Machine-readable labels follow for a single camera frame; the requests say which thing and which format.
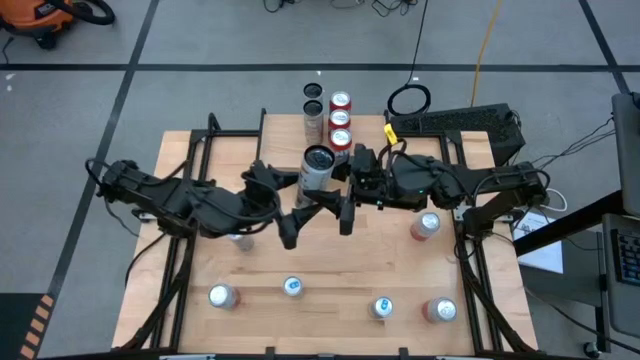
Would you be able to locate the red Fanta strawberry can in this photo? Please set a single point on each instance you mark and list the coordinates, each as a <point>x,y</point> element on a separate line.
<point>340,100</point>
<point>340,137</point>
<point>339,118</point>

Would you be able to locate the tall white Celsius can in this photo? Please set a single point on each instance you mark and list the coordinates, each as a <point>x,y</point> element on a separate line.
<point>313,125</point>
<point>313,90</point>
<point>316,170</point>

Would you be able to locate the grey monitor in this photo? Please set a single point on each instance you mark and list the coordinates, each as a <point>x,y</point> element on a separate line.
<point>629,150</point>

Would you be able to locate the black mat with orange stripes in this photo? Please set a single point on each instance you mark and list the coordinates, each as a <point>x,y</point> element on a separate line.
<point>15,325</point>

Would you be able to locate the black caster wheel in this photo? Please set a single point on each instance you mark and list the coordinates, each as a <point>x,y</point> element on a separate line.
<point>591,348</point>

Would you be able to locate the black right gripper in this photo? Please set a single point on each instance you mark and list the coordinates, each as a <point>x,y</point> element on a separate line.
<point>367,175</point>

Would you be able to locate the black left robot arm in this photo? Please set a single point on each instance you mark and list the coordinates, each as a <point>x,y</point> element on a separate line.
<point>200,205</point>

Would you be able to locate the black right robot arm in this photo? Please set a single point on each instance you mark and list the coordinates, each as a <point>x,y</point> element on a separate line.
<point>450,182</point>

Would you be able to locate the black metal rail frame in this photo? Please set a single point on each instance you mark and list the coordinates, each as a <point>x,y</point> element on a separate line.
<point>235,133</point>

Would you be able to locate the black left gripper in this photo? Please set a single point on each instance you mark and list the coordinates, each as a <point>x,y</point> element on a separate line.
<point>265,182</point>

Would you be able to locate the wooden shelf with black legs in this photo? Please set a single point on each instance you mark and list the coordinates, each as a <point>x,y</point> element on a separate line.
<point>280,135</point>

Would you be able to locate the black desk beam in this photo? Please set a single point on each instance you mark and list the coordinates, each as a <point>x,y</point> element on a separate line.
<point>595,210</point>

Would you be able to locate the white paper sheet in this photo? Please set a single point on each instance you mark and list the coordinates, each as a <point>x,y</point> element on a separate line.
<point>545,255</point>

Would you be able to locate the black keyboard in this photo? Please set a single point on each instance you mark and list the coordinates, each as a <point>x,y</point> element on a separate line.
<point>629,257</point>

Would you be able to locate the orange shop vacuum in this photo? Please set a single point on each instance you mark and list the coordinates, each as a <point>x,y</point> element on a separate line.
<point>35,15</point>

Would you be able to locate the yellow tag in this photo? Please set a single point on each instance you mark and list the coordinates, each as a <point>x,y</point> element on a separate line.
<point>390,134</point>

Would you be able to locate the slim silver blue can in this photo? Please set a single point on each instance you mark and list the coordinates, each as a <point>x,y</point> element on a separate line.
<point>293,286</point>
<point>244,242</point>
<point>383,307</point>

